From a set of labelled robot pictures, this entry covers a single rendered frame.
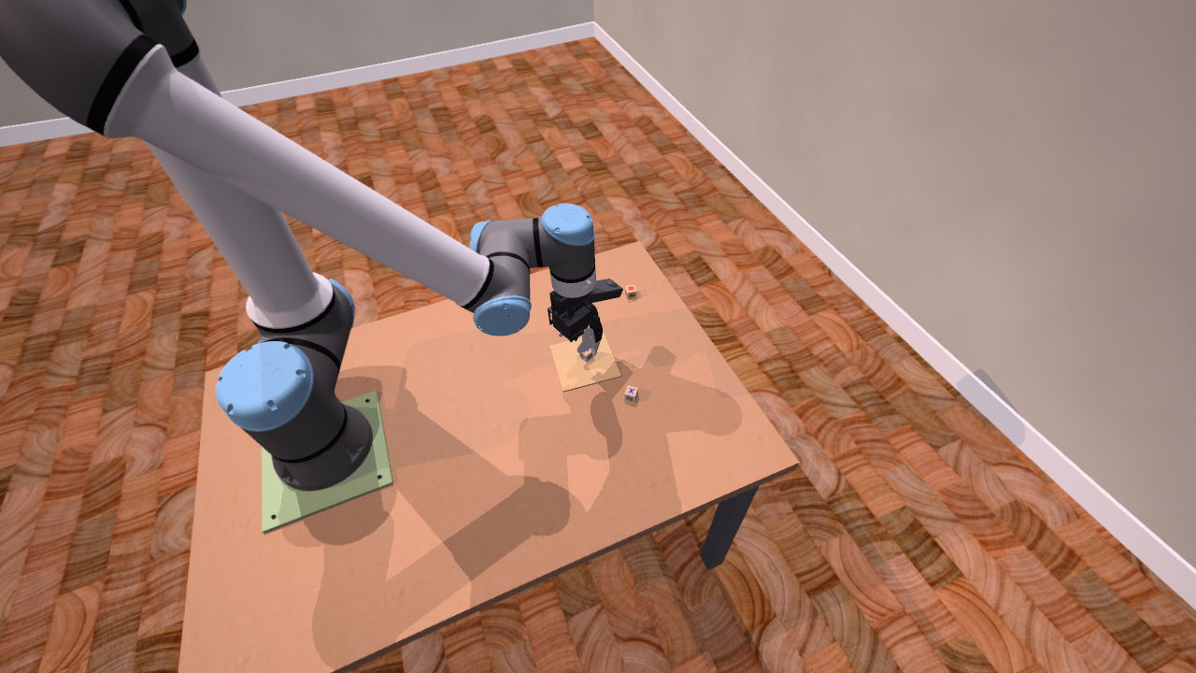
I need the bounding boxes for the tan flat mat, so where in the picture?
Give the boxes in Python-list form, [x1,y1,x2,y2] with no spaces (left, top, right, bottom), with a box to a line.
[549,332,621,392]

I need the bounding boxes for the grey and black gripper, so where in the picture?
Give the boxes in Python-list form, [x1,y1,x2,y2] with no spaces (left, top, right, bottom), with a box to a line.
[548,290,603,357]

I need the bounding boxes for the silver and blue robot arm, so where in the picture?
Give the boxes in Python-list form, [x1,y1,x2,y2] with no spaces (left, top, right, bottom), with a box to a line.
[0,0,623,491]

